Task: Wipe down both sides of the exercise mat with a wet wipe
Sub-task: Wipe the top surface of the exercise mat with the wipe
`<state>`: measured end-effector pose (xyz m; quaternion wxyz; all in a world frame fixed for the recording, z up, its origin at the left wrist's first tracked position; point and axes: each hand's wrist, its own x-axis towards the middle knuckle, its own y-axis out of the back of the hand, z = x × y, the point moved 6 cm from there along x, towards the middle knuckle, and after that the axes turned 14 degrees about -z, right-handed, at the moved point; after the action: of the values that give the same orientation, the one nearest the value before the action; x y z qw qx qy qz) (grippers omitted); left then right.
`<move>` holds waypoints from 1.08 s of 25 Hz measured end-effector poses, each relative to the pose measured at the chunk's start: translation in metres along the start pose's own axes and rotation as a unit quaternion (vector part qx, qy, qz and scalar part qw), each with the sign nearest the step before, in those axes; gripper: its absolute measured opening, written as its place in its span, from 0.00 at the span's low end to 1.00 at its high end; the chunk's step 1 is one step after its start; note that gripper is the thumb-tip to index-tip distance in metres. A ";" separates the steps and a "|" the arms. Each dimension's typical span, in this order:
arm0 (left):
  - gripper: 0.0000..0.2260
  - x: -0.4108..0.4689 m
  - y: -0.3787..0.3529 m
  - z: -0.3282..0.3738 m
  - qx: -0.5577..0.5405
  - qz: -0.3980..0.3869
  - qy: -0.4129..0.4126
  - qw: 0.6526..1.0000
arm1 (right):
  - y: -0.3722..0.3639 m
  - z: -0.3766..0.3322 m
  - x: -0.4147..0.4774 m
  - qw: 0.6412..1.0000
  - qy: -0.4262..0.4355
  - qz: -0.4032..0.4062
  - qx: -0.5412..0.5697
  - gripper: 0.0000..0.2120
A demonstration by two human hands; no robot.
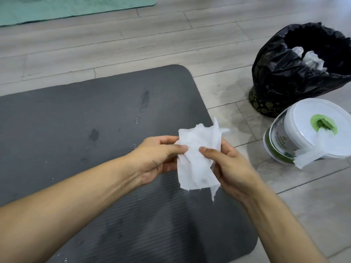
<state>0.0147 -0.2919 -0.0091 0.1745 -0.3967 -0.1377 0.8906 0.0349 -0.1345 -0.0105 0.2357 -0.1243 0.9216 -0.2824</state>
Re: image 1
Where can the dark grey yoga mat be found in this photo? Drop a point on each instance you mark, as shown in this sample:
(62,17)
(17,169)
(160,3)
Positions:
(82,112)

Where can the white wipe tub green spout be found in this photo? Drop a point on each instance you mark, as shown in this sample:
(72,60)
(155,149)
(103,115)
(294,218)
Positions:
(299,123)

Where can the person's right forearm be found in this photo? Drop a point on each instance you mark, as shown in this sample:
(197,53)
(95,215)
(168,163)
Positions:
(279,230)

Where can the black patterned trash bin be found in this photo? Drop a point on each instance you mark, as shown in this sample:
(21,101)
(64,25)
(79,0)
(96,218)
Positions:
(263,105)

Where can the black trash bag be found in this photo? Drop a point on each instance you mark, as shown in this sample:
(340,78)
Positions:
(279,76)

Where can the teal floor mat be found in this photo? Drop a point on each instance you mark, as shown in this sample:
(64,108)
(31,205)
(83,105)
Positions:
(54,9)

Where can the person's left hand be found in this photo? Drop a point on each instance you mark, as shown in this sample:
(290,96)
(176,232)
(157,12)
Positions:
(153,158)

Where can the person's left forearm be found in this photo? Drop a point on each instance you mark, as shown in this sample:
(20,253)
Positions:
(54,210)

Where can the person's right hand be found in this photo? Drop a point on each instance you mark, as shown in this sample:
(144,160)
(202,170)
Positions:
(233,172)

